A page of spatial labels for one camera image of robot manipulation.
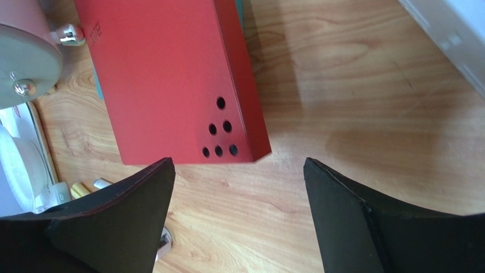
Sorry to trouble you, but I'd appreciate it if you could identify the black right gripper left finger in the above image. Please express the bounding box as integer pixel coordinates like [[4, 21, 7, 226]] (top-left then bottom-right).
[[1, 158, 175, 272]]

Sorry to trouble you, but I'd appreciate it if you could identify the red file folder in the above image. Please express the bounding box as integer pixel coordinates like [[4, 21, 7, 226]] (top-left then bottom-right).
[[75, 0, 272, 165]]

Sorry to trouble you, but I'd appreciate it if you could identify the white plastic file rack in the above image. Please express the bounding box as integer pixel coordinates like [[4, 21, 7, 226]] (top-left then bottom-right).
[[398, 0, 484, 96]]

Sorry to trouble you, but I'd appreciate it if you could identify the white blue marker pen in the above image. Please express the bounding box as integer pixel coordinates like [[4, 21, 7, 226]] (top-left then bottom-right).
[[93, 179, 111, 189]]

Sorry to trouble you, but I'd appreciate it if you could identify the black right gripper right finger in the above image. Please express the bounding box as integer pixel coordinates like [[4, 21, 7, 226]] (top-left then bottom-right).
[[303, 158, 484, 272]]

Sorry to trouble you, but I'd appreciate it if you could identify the teal file folder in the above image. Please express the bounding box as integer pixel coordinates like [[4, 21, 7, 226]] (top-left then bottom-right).
[[93, 0, 244, 100]]

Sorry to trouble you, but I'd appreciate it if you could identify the yellow bone-shaped eraser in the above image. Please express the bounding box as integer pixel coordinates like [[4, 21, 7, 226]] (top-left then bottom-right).
[[70, 183, 91, 199]]

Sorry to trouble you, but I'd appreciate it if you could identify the strawberry pattern tray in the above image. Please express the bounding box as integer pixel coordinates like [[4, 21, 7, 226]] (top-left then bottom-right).
[[1, 102, 71, 217]]

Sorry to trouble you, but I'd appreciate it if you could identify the round drawer storage box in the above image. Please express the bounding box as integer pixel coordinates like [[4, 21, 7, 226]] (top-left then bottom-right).
[[1, 1, 85, 109]]

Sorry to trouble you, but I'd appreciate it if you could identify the white paper plate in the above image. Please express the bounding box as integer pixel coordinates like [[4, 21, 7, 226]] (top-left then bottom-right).
[[1, 126, 48, 212]]

